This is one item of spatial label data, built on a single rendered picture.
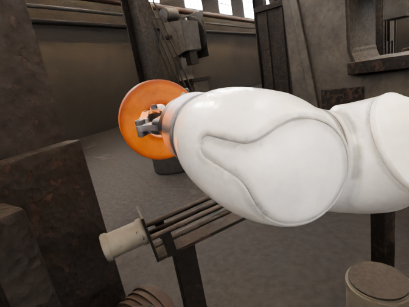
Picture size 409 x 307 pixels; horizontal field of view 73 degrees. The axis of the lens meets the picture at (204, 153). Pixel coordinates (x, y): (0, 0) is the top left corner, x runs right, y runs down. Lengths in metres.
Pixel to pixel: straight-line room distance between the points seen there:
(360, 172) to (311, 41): 2.47
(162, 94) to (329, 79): 2.22
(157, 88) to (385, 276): 0.59
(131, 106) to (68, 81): 7.32
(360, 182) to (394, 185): 0.03
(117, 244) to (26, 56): 0.49
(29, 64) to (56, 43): 7.12
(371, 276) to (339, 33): 2.14
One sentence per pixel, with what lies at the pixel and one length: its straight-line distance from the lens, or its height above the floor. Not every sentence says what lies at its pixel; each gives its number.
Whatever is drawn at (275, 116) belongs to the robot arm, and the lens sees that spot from 0.18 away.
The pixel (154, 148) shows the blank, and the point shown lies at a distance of 0.55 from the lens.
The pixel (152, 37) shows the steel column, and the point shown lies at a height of 1.68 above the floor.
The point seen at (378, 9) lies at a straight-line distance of 6.55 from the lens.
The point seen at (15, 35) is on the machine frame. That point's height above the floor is 1.13.
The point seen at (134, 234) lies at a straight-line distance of 0.62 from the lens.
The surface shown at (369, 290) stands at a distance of 0.69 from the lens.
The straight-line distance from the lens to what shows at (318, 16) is 2.70.
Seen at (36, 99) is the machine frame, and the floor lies 0.99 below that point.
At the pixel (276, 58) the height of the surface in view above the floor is 1.05.
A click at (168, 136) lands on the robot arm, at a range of 0.31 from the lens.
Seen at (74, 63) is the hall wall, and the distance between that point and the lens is 8.03.
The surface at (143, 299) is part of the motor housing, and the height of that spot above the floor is 0.53.
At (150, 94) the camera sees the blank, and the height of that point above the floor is 0.96.
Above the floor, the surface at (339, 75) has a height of 0.79.
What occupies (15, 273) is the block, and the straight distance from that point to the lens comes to 0.64.
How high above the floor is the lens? 0.97
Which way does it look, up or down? 15 degrees down
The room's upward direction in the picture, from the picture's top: 10 degrees counter-clockwise
